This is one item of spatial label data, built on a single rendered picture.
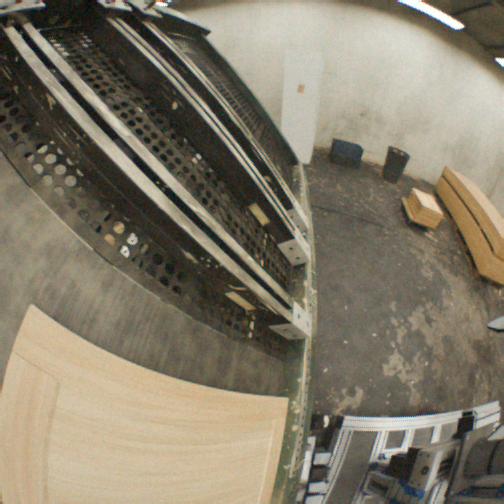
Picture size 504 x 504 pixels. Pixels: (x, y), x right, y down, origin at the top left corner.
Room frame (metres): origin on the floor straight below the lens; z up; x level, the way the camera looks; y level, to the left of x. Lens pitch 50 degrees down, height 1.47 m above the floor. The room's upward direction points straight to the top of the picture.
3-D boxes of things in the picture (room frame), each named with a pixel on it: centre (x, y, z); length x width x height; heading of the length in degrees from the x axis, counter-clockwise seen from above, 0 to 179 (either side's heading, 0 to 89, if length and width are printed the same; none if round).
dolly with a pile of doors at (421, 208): (1.96, -2.57, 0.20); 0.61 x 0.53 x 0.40; 161
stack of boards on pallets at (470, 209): (1.72, -4.19, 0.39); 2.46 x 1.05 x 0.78; 161
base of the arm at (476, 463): (-0.45, -0.68, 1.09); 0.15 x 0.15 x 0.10
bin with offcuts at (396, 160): (3.25, -2.82, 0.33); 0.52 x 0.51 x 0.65; 161
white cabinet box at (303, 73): (3.72, -0.86, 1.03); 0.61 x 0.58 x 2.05; 161
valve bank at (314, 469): (-0.34, -0.21, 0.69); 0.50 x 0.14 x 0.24; 171
